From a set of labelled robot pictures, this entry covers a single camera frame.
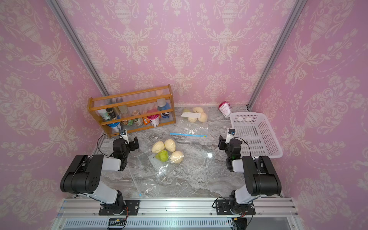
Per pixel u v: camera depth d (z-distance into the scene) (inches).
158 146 35.8
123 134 32.6
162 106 39.3
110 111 34.5
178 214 75.2
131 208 29.7
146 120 41.9
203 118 41.8
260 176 18.1
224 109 44.1
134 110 39.3
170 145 36.2
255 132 41.3
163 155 34.2
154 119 39.0
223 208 28.7
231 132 31.3
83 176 18.1
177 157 33.6
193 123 39.4
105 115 35.2
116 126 37.6
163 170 32.7
